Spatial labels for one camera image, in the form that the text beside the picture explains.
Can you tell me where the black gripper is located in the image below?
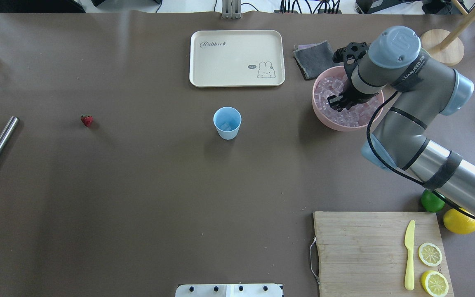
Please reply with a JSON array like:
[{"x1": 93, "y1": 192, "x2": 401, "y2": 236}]
[{"x1": 327, "y1": 42, "x2": 380, "y2": 112}]

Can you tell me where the clear ice cubes pile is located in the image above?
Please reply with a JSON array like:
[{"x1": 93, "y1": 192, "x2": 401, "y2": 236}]
[{"x1": 313, "y1": 76, "x2": 381, "y2": 128}]

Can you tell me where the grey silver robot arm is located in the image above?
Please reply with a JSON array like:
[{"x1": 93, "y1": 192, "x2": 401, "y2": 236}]
[{"x1": 328, "y1": 25, "x2": 475, "y2": 216}]

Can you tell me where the light blue plastic cup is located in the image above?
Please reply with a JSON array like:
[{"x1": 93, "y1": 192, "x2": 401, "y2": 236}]
[{"x1": 213, "y1": 106, "x2": 242, "y2": 140}]

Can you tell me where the pink bowl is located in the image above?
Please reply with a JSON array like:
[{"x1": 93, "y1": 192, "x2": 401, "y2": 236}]
[{"x1": 312, "y1": 66, "x2": 384, "y2": 132}]

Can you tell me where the grey folded cloth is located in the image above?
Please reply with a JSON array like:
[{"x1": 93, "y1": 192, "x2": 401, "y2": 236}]
[{"x1": 293, "y1": 40, "x2": 340, "y2": 80}]

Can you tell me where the pink cloth under grey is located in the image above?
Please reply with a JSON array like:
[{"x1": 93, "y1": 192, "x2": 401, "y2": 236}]
[{"x1": 295, "y1": 43, "x2": 319, "y2": 51}]

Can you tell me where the wooden stand with round base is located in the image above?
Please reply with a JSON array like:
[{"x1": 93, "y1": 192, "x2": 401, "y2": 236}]
[{"x1": 420, "y1": 0, "x2": 475, "y2": 66}]

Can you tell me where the cream rabbit tray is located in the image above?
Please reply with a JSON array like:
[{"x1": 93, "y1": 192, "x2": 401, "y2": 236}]
[{"x1": 190, "y1": 30, "x2": 285, "y2": 88}]

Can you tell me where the green lime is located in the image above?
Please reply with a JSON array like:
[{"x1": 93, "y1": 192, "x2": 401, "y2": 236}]
[{"x1": 420, "y1": 189, "x2": 445, "y2": 213}]

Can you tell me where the bamboo cutting board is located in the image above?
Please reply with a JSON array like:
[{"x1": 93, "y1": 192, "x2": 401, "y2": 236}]
[{"x1": 313, "y1": 211, "x2": 445, "y2": 297}]

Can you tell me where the whole yellow lemon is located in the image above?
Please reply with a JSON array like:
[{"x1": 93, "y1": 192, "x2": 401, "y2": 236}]
[{"x1": 443, "y1": 209, "x2": 475, "y2": 235}]

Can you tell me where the lemon half slice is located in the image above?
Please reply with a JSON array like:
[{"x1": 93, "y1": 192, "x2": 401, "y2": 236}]
[{"x1": 417, "y1": 242, "x2": 443, "y2": 267}]

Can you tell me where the yellow plastic knife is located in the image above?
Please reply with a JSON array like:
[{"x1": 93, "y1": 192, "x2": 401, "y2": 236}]
[{"x1": 404, "y1": 220, "x2": 416, "y2": 291}]

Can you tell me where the lemon half near board corner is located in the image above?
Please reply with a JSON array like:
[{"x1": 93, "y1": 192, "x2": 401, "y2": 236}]
[{"x1": 420, "y1": 270, "x2": 450, "y2": 297}]

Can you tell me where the red strawberry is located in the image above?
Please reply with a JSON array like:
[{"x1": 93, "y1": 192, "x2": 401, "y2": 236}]
[{"x1": 80, "y1": 114, "x2": 94, "y2": 127}]

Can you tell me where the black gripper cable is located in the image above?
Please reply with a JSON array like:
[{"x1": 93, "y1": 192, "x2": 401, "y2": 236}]
[{"x1": 366, "y1": 91, "x2": 475, "y2": 223}]

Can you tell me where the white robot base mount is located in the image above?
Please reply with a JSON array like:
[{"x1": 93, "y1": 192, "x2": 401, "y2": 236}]
[{"x1": 175, "y1": 283, "x2": 285, "y2": 297}]

